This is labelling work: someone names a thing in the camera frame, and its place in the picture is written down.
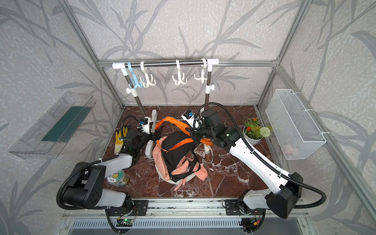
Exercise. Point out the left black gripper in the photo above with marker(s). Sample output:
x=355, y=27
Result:
x=156, y=136

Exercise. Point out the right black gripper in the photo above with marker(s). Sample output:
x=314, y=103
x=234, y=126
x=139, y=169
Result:
x=195, y=137

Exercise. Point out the orange sling bag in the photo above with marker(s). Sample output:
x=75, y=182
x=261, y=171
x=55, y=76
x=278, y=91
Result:
x=176, y=122

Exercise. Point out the pink sling bag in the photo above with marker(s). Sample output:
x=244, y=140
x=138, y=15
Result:
x=185, y=170

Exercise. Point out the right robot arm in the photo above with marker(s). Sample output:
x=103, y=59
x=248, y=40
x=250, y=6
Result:
x=285, y=191

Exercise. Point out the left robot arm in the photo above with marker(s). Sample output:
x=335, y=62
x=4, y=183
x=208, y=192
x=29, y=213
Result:
x=83, y=189

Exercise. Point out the light blue plastic hook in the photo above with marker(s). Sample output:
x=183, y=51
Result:
x=136, y=82

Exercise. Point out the white hook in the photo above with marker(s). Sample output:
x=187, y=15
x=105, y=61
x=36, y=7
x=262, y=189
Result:
x=180, y=80
x=202, y=78
x=147, y=80

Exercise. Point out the white hook rightmost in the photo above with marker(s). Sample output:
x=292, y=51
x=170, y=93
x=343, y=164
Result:
x=202, y=78

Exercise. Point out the white and chrome garment rack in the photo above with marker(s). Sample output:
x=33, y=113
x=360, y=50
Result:
x=137, y=76

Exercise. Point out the yellow black work glove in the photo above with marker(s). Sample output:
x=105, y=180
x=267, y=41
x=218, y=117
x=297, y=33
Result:
x=119, y=139

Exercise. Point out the potted flower plant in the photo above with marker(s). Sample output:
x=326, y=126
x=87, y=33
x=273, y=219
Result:
x=254, y=131

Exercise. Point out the green tape roll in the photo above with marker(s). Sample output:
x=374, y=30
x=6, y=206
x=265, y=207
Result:
x=118, y=179

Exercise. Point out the green lit circuit board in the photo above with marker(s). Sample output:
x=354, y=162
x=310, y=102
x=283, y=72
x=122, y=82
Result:
x=125, y=222

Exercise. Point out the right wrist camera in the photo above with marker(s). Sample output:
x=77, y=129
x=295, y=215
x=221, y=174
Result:
x=191, y=119

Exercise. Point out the aluminium front rail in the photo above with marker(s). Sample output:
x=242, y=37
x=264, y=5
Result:
x=179, y=208

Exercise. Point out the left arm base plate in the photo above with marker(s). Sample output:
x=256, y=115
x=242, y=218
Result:
x=136, y=208

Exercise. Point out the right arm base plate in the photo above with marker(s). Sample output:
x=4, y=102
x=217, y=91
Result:
x=233, y=208

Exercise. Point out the white wire basket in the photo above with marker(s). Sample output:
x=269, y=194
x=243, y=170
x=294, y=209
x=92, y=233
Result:
x=296, y=131

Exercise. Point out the right circuit board with wires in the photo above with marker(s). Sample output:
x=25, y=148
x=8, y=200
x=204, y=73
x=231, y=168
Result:
x=249, y=225

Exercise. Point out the clear plastic wall shelf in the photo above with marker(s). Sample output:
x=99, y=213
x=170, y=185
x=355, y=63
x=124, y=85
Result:
x=50, y=134

